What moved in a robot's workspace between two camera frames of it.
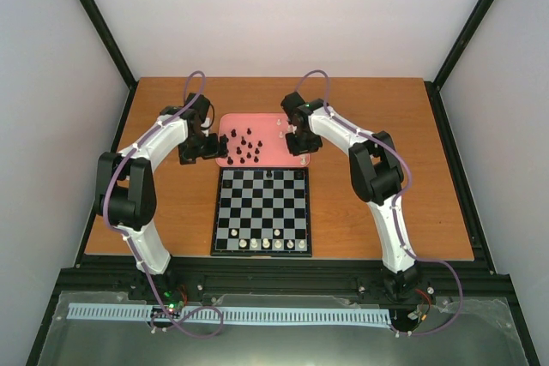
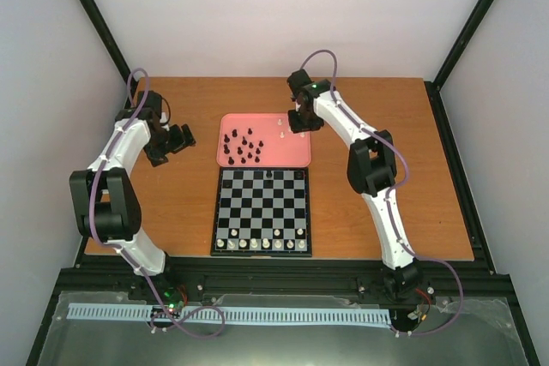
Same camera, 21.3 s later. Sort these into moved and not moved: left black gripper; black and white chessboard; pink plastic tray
Moved: left black gripper
Not moved: pink plastic tray; black and white chessboard
